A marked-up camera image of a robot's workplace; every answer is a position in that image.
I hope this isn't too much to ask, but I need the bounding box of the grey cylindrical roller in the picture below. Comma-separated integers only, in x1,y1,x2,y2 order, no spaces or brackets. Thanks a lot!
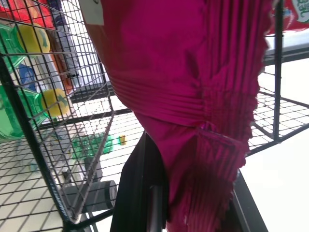
63,179,118,214

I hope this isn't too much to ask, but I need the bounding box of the red snack bag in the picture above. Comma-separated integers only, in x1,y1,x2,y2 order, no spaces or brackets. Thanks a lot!
0,0,56,30

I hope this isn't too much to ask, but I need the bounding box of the black wire rack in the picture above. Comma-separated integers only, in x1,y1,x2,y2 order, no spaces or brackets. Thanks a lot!
0,0,309,232

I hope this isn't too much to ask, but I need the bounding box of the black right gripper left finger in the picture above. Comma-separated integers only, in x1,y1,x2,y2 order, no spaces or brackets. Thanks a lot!
110,131,169,232

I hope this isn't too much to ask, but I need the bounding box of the orange package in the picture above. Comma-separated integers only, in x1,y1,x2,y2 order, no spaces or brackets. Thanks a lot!
46,30,76,95

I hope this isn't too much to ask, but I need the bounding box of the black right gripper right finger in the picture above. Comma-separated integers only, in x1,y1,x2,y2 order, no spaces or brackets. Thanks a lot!
226,168,269,232

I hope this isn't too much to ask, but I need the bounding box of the green bottle with yellow cap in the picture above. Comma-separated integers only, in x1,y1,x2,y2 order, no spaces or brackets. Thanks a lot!
0,23,51,73
71,133,127,160
0,84,72,144

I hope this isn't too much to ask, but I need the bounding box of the white and blue package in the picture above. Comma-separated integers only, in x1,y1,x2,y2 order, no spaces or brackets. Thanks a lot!
14,53,64,95

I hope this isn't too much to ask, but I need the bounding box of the magenta pleated cloth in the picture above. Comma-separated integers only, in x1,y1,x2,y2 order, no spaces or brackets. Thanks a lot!
83,0,275,232

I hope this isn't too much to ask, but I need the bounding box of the red bag with green print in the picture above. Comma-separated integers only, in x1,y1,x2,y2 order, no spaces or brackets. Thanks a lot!
267,0,309,35

